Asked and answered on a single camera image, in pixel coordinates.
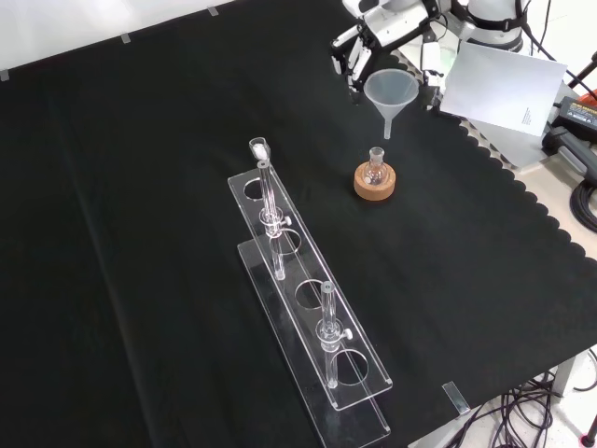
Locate small glass weighing funnel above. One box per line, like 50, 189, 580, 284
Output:
248, 136, 272, 162

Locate grey table leg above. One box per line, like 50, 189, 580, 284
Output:
553, 353, 585, 399

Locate clear acrylic funnel stand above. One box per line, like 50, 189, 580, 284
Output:
227, 161, 394, 448

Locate cork ring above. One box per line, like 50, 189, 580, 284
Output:
353, 161, 397, 203

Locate grey metal base plate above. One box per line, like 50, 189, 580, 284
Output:
391, 27, 554, 170

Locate black floor cable bundle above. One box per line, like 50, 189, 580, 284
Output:
410, 347, 597, 448

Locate black power adapter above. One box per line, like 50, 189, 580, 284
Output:
551, 95, 597, 137

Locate pale board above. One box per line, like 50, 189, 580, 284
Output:
439, 41, 569, 137

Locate coiled black cable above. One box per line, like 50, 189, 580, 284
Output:
570, 176, 597, 234

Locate black cloth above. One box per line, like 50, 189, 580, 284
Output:
0, 0, 597, 448

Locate small glass round-bottom flask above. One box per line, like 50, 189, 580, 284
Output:
364, 147, 389, 186

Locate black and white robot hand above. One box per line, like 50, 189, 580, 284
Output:
329, 0, 444, 111

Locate clear plastic funnel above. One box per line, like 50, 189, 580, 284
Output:
364, 68, 420, 140

